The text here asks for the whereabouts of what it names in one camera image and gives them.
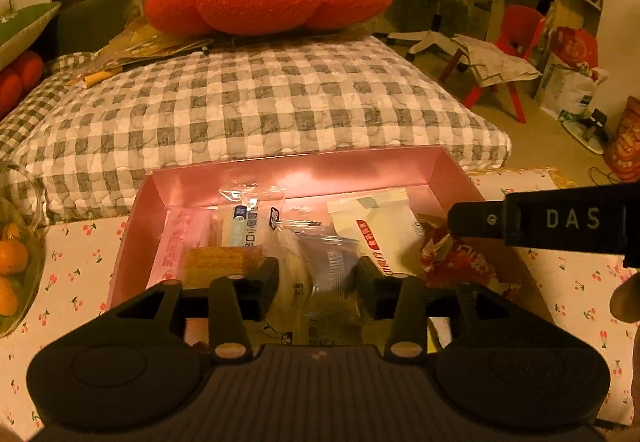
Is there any person's right hand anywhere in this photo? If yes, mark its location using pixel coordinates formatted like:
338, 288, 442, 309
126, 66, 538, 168
609, 278, 640, 323

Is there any cherry print bed sheet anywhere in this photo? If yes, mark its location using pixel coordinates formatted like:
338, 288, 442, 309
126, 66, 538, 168
0, 167, 640, 442

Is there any red printed bag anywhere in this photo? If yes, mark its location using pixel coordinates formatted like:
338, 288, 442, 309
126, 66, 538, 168
602, 96, 640, 184

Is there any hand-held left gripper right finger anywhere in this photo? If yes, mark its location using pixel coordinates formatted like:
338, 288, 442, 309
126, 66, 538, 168
356, 256, 527, 364

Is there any red plastic chair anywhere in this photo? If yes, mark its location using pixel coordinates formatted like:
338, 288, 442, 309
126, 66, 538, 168
440, 4, 547, 124

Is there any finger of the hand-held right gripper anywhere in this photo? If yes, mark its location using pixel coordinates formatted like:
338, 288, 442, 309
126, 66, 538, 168
446, 201, 507, 239

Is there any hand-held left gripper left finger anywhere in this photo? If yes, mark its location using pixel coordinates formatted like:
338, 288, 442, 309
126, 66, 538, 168
114, 256, 281, 364

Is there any orange snack packet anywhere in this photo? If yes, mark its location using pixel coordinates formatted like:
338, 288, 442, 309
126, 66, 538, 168
182, 247, 252, 292

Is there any clear bread packet blue label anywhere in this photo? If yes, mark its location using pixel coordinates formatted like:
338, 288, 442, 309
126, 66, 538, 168
260, 227, 367, 349
220, 187, 322, 254

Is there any small mandarin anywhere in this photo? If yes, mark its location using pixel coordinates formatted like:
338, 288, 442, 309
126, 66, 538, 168
0, 238, 29, 276
0, 276, 21, 318

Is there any white round base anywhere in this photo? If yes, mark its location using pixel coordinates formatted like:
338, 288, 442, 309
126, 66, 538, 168
560, 108, 609, 155

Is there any red paper bag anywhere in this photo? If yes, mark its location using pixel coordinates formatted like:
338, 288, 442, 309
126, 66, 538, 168
549, 26, 599, 79

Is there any pink storage box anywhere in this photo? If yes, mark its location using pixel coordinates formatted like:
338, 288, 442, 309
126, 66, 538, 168
107, 146, 556, 358

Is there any grey checked pillow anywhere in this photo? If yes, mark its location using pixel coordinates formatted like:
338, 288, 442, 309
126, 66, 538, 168
0, 34, 512, 225

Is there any small red cushion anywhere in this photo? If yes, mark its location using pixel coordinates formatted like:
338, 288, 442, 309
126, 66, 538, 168
0, 51, 45, 120

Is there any cream white snack packet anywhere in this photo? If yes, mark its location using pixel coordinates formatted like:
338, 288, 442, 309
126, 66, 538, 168
327, 189, 427, 279

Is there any orange white biscuit packet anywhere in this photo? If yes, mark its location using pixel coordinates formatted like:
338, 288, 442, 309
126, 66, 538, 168
435, 242, 508, 295

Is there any white patterned cloth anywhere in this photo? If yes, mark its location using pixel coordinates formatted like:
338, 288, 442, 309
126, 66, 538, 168
452, 34, 543, 89

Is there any pink wafer packet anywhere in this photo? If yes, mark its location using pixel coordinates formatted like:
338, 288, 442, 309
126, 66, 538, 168
159, 207, 217, 289

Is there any white plastic bag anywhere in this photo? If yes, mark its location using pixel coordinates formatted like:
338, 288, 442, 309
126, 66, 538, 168
532, 53, 609, 122

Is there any golden plastic bag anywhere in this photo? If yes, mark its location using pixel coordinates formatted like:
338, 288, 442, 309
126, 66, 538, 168
82, 17, 216, 88

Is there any glass jar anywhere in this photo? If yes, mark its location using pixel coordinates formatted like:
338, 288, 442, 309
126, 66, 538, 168
0, 162, 49, 339

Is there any green leaf pattern cushion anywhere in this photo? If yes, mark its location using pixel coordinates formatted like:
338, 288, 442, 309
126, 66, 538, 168
0, 2, 62, 71

